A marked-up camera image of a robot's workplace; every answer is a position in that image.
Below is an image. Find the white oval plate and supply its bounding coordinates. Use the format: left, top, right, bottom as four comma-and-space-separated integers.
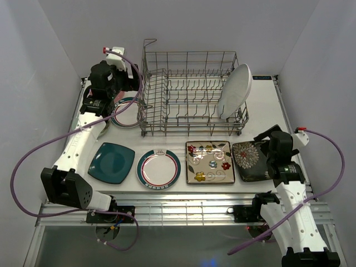
218, 63, 252, 120

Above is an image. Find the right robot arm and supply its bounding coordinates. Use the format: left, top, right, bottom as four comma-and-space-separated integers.
251, 125, 341, 266

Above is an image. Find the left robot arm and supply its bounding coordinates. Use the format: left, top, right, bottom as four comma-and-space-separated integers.
41, 60, 139, 223

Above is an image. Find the pink dotted plate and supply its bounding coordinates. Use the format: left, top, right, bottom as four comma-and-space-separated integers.
114, 91, 125, 103

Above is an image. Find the black floral square plate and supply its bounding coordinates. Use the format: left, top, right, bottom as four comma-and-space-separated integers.
232, 140, 271, 182

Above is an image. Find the striped rim plate rear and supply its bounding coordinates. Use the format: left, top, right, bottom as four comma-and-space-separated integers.
111, 97, 139, 128

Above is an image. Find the striped rim plate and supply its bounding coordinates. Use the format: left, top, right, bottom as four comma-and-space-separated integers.
136, 149, 181, 191
111, 97, 139, 128

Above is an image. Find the right corner logo sticker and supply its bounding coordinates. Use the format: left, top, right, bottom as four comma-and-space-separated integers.
253, 75, 273, 81

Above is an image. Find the beige floral square plate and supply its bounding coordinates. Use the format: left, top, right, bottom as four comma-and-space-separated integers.
185, 140, 236, 185

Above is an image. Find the teal square plate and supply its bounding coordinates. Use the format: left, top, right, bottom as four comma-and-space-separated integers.
87, 142, 135, 185

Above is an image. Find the striped rim plate front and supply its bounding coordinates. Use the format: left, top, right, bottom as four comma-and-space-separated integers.
136, 149, 181, 191

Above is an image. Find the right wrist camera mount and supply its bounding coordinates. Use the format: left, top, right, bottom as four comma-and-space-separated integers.
291, 127, 309, 150

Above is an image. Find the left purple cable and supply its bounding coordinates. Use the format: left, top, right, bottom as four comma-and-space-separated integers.
10, 49, 144, 251

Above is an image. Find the purple cable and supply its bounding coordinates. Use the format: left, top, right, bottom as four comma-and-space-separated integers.
227, 128, 345, 256
10, 49, 144, 251

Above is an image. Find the grey wire dish rack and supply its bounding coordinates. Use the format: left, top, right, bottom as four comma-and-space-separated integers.
137, 38, 249, 137

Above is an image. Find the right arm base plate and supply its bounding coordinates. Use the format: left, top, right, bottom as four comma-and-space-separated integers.
226, 205, 265, 223

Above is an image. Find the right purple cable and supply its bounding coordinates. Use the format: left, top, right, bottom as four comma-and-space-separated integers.
227, 128, 345, 256

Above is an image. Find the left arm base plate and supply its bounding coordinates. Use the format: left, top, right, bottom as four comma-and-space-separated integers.
86, 206, 136, 225

